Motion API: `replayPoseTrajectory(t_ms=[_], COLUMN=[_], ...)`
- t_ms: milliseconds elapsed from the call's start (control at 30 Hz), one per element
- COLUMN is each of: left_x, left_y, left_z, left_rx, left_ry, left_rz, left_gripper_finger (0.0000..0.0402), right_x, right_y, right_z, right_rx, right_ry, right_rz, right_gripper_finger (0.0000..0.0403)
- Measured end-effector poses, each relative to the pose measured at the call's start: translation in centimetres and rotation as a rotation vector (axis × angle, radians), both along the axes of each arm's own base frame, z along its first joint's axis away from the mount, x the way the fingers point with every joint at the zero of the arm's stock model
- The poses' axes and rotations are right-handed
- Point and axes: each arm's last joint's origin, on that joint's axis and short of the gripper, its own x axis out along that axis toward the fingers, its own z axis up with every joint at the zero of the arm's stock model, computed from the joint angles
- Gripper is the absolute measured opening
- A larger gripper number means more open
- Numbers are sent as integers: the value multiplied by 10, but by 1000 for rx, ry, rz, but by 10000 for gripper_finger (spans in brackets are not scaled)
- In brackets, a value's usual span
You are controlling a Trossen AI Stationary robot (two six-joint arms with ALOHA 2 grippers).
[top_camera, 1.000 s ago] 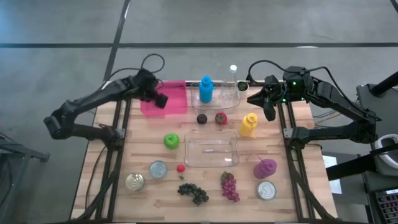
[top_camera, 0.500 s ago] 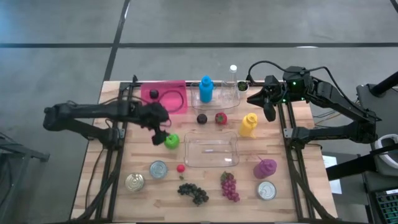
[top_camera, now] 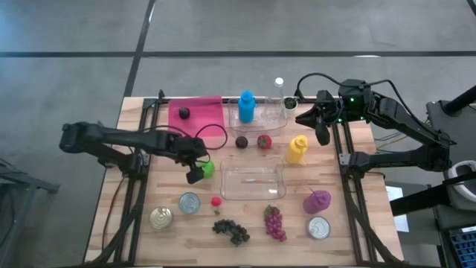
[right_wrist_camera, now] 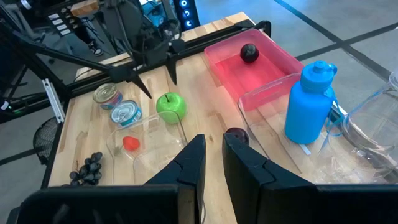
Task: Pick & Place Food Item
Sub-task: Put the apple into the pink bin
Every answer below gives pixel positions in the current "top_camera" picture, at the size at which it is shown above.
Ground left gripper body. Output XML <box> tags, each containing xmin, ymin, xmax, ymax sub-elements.
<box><xmin>173</xmin><ymin>136</ymin><xmax>206</xmax><ymax>168</ymax></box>

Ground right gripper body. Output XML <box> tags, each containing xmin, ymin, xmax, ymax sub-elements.
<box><xmin>316</xmin><ymin>100</ymin><xmax>345</xmax><ymax>127</ymax></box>

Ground green toy apple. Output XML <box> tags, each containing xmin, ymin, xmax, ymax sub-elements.
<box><xmin>199</xmin><ymin>159</ymin><xmax>216</xmax><ymax>179</ymax></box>

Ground silver can blue label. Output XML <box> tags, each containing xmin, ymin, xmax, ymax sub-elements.
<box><xmin>178</xmin><ymin>191</ymin><xmax>202</xmax><ymax>215</ymax></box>

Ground yellow squeeze bottle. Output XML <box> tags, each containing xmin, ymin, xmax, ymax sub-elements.
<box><xmin>285</xmin><ymin>134</ymin><xmax>309</xmax><ymax>165</ymax></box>

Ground clear bottle white cap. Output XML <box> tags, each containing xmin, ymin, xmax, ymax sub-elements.
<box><xmin>266</xmin><ymin>77</ymin><xmax>289</xmax><ymax>126</ymax></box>

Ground gold tin can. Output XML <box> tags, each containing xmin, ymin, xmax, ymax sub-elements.
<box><xmin>149</xmin><ymin>206</ymin><xmax>174</xmax><ymax>229</ymax></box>

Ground blue squeeze bottle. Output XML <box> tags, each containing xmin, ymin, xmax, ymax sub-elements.
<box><xmin>237</xmin><ymin>89</ymin><xmax>257</xmax><ymax>124</ymax></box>

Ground clear plastic bin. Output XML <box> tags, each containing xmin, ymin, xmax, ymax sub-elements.
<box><xmin>227</xmin><ymin>97</ymin><xmax>288</xmax><ymax>138</ymax></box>
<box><xmin>219</xmin><ymin>156</ymin><xmax>287</xmax><ymax>201</ymax></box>

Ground dark toy grape bunch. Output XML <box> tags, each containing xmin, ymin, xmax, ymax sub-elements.
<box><xmin>212</xmin><ymin>218</ymin><xmax>251</xmax><ymax>247</ymax></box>

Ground purple squeeze bottle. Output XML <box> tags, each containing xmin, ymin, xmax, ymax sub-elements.
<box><xmin>303</xmin><ymin>188</ymin><xmax>332</xmax><ymax>215</ymax></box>

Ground silver tin can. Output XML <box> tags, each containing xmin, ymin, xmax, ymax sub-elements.
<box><xmin>306</xmin><ymin>216</ymin><xmax>332</xmax><ymax>240</ymax></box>

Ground pink plastic bin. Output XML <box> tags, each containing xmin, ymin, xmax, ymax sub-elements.
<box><xmin>167</xmin><ymin>95</ymin><xmax>225</xmax><ymax>139</ymax></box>

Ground small plant white pot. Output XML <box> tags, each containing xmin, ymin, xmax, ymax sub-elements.
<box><xmin>283</xmin><ymin>96</ymin><xmax>299</xmax><ymax>118</ymax></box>

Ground red toy strawberry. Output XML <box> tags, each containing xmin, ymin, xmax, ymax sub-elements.
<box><xmin>257</xmin><ymin>134</ymin><xmax>273</xmax><ymax>150</ymax></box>

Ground white paper sheet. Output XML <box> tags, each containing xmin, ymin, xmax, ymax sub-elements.
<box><xmin>385</xmin><ymin>185</ymin><xmax>410</xmax><ymax>234</ymax></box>

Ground red toy grape bunch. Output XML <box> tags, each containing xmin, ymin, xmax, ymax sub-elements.
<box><xmin>263</xmin><ymin>204</ymin><xmax>288</xmax><ymax>243</ymax></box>

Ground dark grey side cart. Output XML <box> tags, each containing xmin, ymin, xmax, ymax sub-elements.
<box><xmin>425</xmin><ymin>99</ymin><xmax>476</xmax><ymax>268</ymax></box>

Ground grey metal cart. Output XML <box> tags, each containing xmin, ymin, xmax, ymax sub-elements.
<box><xmin>0</xmin><ymin>159</ymin><xmax>60</xmax><ymax>268</ymax></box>

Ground backlit keyboard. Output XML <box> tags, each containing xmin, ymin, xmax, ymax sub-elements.
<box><xmin>447</xmin><ymin>225</ymin><xmax>476</xmax><ymax>268</ymax></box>

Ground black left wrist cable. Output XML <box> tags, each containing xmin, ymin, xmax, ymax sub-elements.
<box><xmin>139</xmin><ymin>123</ymin><xmax>229</xmax><ymax>151</ymax></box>

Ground black aluminium table frame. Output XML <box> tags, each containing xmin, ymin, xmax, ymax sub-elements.
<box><xmin>83</xmin><ymin>89</ymin><xmax>405</xmax><ymax>268</ymax></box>

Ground yellow and black cables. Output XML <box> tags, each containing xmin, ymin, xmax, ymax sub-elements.
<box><xmin>373</xmin><ymin>132</ymin><xmax>408</xmax><ymax>150</ymax></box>

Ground brown cable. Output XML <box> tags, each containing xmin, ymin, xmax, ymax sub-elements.
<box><xmin>100</xmin><ymin>174</ymin><xmax>127</xmax><ymax>249</ymax></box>

